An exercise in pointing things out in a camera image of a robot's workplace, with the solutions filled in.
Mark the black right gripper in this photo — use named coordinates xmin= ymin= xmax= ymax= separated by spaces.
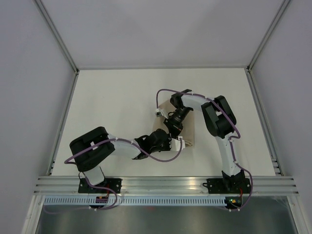
xmin=164 ymin=107 xmax=191 ymax=137

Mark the beige cloth napkin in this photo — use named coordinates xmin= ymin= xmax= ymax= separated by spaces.
xmin=152 ymin=100 xmax=195 ymax=147

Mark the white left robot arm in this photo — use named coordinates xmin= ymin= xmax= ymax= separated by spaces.
xmin=69 ymin=127 xmax=171 ymax=193

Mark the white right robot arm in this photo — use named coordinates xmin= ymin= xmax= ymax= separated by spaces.
xmin=164 ymin=89 xmax=245 ymax=193

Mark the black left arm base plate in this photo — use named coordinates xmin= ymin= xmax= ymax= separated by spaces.
xmin=78 ymin=178 xmax=122 ymax=194

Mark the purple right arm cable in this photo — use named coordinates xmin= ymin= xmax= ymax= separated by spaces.
xmin=155 ymin=88 xmax=253 ymax=213

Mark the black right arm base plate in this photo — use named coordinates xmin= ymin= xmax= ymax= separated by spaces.
xmin=203 ymin=178 xmax=252 ymax=195

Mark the aluminium mounting rail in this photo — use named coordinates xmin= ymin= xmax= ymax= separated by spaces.
xmin=33 ymin=176 xmax=299 ymax=196

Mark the white slotted cable duct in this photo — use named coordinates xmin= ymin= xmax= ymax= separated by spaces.
xmin=43 ymin=195 xmax=226 ymax=207

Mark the right aluminium frame post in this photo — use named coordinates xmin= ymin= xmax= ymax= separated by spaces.
xmin=246 ymin=0 xmax=292 ymax=71

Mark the aluminium frame post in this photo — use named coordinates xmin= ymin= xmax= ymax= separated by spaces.
xmin=246 ymin=0 xmax=292 ymax=71
xmin=33 ymin=0 xmax=79 ymax=74

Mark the left aluminium frame post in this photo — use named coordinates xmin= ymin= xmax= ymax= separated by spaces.
xmin=33 ymin=0 xmax=79 ymax=74

